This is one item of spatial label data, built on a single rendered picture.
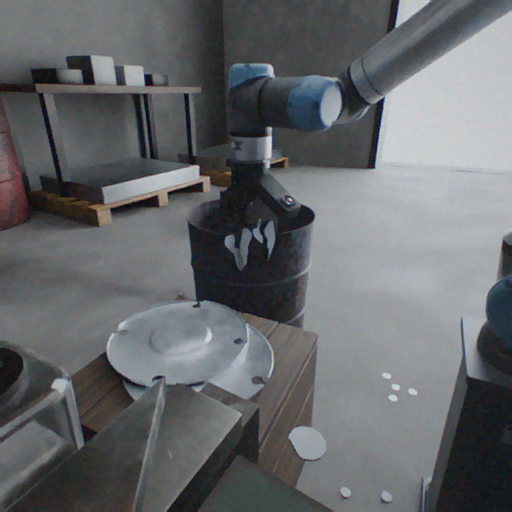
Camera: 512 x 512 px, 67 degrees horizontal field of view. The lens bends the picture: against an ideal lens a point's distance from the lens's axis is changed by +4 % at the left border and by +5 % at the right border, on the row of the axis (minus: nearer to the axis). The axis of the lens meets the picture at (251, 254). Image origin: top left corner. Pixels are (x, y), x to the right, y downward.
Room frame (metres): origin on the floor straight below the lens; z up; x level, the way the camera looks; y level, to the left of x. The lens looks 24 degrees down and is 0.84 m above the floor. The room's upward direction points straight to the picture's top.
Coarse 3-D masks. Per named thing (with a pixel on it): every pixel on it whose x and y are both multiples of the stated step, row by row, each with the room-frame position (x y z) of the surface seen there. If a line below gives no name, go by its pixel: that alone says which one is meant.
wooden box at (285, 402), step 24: (240, 312) 0.78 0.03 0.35; (264, 336) 0.68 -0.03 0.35; (288, 336) 0.68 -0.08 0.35; (312, 336) 0.68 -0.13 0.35; (96, 360) 0.60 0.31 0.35; (288, 360) 0.60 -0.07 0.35; (312, 360) 0.66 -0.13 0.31; (72, 384) 0.54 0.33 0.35; (96, 384) 0.54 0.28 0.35; (120, 384) 0.54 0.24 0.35; (264, 384) 0.53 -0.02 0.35; (288, 384) 0.54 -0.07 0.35; (312, 384) 0.67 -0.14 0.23; (96, 408) 0.48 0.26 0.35; (120, 408) 0.48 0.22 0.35; (264, 408) 0.48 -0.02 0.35; (288, 408) 0.53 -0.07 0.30; (312, 408) 0.68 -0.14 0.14; (96, 432) 0.44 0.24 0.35; (264, 432) 0.43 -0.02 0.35; (288, 432) 0.53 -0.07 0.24; (264, 456) 0.43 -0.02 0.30; (288, 456) 0.54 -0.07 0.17; (288, 480) 0.54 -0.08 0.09
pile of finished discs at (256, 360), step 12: (252, 336) 0.68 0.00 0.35; (252, 348) 0.63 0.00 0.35; (264, 348) 0.63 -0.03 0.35; (240, 360) 0.60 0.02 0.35; (252, 360) 0.60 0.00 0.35; (264, 360) 0.60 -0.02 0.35; (228, 372) 0.56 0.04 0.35; (240, 372) 0.56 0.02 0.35; (252, 372) 0.56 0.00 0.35; (264, 372) 0.56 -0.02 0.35; (132, 384) 0.54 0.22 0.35; (192, 384) 0.53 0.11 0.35; (204, 384) 0.53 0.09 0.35; (216, 384) 0.53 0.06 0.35; (228, 384) 0.53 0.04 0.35; (240, 384) 0.53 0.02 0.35; (252, 384) 0.53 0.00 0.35; (132, 396) 0.50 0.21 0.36; (240, 396) 0.50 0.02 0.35; (252, 396) 0.50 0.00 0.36
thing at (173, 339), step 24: (144, 312) 0.76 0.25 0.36; (168, 312) 0.76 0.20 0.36; (192, 312) 0.76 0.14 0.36; (216, 312) 0.76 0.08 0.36; (120, 336) 0.67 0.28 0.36; (144, 336) 0.67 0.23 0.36; (168, 336) 0.66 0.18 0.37; (192, 336) 0.66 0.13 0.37; (216, 336) 0.67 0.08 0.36; (240, 336) 0.66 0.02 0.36; (120, 360) 0.59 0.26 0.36; (144, 360) 0.59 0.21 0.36; (168, 360) 0.59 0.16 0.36; (192, 360) 0.59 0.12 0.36; (216, 360) 0.59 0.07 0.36; (144, 384) 0.52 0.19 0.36; (168, 384) 0.52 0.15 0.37
